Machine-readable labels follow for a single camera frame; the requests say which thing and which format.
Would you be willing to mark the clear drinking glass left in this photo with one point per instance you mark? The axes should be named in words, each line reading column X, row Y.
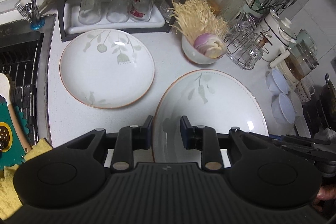
column 90, row 12

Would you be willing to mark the yellow dish cloth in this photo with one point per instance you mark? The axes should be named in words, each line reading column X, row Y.
column 9, row 200

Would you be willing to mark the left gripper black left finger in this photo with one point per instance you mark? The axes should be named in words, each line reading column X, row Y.
column 129, row 139

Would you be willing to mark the metal kitchen faucet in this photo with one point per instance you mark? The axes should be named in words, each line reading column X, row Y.
column 34, row 15

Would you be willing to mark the white plate with leaf motif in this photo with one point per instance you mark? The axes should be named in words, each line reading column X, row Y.
column 208, row 98

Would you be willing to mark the clear glass red print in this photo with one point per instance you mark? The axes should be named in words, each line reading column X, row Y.
column 141, row 10

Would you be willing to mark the enoki mushroom bunch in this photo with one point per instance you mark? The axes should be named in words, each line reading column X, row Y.
column 195, row 17

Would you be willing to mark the white plate green leaf pattern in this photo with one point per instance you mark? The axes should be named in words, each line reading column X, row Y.
column 106, row 68

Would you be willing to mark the white spoon wooden handle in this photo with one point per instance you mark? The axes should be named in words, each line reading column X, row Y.
column 5, row 93

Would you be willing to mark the clear drinking glass middle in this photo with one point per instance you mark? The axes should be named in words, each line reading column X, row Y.
column 118, row 11

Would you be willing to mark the person's right hand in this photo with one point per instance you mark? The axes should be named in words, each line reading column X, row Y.
column 326, row 193

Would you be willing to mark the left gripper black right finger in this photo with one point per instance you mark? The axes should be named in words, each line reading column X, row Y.
column 204, row 139

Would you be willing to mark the wire glass cup rack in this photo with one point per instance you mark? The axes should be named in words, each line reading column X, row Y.
column 242, row 43

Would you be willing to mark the black metal dish rack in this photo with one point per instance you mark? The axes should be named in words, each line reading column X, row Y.
column 70, row 27

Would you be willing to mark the glass tea kettle on base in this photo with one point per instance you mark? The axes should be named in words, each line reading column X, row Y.
column 295, row 62

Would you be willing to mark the translucent blue plastic bowl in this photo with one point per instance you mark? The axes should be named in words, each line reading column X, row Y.
column 276, row 82
column 283, row 110

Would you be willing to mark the sink drain rack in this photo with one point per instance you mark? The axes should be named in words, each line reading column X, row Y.
column 19, row 61

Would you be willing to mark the speckled bowl with grains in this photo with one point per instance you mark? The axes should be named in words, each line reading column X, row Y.
column 305, row 90

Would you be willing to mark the green sunflower sink mat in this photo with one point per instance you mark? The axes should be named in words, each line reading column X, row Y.
column 12, row 152

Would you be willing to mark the white bowl with vegetables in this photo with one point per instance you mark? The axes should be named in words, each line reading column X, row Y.
column 196, row 57

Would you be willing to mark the small white bowl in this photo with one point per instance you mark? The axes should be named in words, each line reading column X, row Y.
column 297, row 105

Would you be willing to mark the clear drinking glass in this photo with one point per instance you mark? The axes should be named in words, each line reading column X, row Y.
column 90, row 12
column 118, row 11

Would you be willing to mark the white electric cooking pot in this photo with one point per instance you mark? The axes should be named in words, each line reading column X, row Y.
column 279, row 33

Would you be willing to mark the halved purple onion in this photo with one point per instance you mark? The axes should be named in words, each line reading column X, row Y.
column 210, row 45

